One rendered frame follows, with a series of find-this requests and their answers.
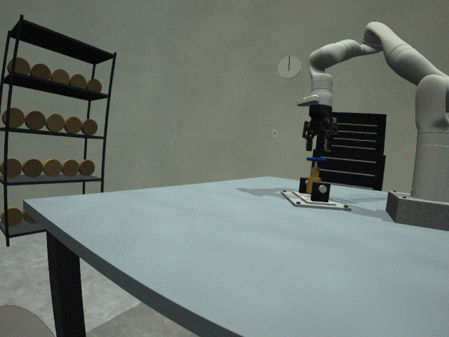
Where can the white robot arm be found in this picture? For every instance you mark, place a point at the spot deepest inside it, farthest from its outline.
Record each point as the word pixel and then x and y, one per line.
pixel 431 171

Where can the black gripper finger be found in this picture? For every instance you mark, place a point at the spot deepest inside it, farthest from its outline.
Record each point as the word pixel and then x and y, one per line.
pixel 330 133
pixel 310 134

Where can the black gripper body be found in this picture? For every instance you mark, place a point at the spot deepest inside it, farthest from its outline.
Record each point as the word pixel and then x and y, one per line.
pixel 320 113

